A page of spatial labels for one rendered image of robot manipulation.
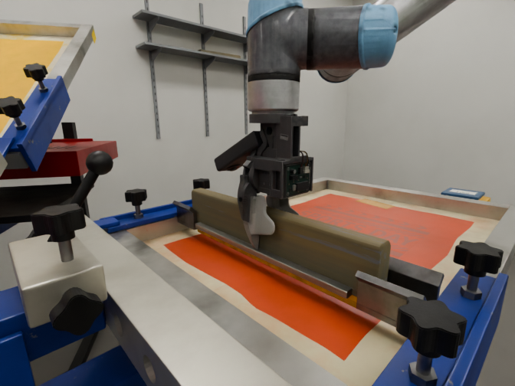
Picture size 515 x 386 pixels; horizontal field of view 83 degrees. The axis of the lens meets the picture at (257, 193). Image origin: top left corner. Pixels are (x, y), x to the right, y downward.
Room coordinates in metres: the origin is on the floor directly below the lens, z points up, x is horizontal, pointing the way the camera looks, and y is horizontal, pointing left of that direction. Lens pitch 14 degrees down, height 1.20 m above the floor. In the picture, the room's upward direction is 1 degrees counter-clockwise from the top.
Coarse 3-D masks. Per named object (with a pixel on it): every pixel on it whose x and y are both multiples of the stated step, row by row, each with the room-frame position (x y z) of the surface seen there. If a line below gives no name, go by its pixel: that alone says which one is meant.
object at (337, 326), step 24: (384, 216) 0.72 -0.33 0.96; (408, 216) 0.71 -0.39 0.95; (432, 216) 0.71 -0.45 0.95; (432, 240) 0.56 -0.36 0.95; (432, 264) 0.45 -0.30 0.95; (240, 288) 0.39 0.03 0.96; (264, 288) 0.39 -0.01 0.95; (288, 288) 0.39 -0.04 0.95; (312, 288) 0.39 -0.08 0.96; (288, 312) 0.33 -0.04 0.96; (312, 312) 0.33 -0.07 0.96; (336, 312) 0.33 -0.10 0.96; (360, 312) 0.33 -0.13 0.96; (312, 336) 0.29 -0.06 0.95; (336, 336) 0.29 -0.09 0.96; (360, 336) 0.29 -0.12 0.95
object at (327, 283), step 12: (204, 228) 0.54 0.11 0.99; (228, 240) 0.48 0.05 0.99; (240, 240) 0.47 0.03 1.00; (252, 252) 0.44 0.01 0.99; (264, 252) 0.43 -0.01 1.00; (276, 264) 0.40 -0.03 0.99; (288, 264) 0.38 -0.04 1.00; (300, 276) 0.36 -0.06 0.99; (312, 276) 0.35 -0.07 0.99; (324, 276) 0.35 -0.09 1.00; (324, 288) 0.34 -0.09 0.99; (336, 288) 0.32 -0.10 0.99; (348, 288) 0.32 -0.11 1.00
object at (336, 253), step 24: (192, 192) 0.59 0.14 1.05; (216, 192) 0.57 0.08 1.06; (216, 216) 0.53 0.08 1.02; (240, 216) 0.48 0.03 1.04; (288, 216) 0.41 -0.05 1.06; (264, 240) 0.43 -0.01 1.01; (288, 240) 0.40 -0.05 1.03; (312, 240) 0.37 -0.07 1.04; (336, 240) 0.34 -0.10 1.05; (360, 240) 0.32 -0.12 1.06; (384, 240) 0.32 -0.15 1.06; (312, 264) 0.37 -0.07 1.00; (336, 264) 0.34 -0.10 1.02; (360, 264) 0.32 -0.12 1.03; (384, 264) 0.31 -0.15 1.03
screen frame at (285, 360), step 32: (352, 192) 0.96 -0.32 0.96; (384, 192) 0.88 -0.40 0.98; (416, 192) 0.83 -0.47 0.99; (160, 224) 0.60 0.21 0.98; (512, 224) 0.55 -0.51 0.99; (160, 256) 0.43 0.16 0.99; (512, 256) 0.46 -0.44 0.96; (192, 288) 0.33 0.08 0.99; (224, 320) 0.27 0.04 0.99; (256, 352) 0.22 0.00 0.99; (288, 352) 0.22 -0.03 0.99; (320, 384) 0.19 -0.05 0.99
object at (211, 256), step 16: (304, 208) 0.79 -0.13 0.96; (352, 208) 0.79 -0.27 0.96; (368, 208) 0.79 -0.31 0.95; (176, 240) 0.57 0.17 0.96; (192, 240) 0.57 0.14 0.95; (208, 240) 0.57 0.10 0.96; (192, 256) 0.50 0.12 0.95; (208, 256) 0.50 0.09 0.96; (224, 256) 0.50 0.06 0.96; (240, 256) 0.50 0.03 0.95; (208, 272) 0.44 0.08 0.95; (224, 272) 0.44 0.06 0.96; (240, 272) 0.44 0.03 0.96
